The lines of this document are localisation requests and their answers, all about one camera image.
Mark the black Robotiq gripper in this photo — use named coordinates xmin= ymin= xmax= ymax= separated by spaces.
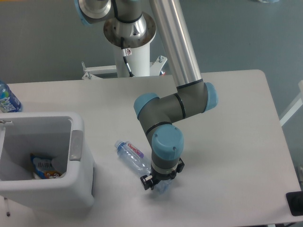
xmin=140 ymin=158 xmax=184 ymax=190

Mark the black device at table edge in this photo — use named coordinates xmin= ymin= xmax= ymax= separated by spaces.
xmin=286 ymin=191 xmax=303 ymax=217

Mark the clear plastic water bottle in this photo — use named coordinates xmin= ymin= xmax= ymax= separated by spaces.
xmin=115 ymin=139 xmax=172 ymax=194

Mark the blue labelled water bottle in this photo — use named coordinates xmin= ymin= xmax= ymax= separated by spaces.
xmin=0 ymin=81 xmax=23 ymax=113

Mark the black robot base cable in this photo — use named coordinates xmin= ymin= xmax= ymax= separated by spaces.
xmin=120 ymin=37 xmax=135 ymax=78

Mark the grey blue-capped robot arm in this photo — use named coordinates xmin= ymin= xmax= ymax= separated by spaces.
xmin=74 ymin=0 xmax=218 ymax=190

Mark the white pedestal foot frame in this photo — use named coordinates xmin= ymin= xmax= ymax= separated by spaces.
xmin=81 ymin=55 xmax=168 ymax=80

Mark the blue orange snack wrapper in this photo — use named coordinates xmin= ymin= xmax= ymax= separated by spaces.
xmin=29 ymin=153 xmax=63 ymax=180

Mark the white frame at right edge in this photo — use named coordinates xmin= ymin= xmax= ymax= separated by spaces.
xmin=279 ymin=80 xmax=303 ymax=127

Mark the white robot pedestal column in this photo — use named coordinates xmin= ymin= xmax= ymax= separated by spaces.
xmin=113 ymin=38 xmax=151 ymax=78

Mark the white plastic trash can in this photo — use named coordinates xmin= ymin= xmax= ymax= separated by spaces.
xmin=0 ymin=112 xmax=94 ymax=210

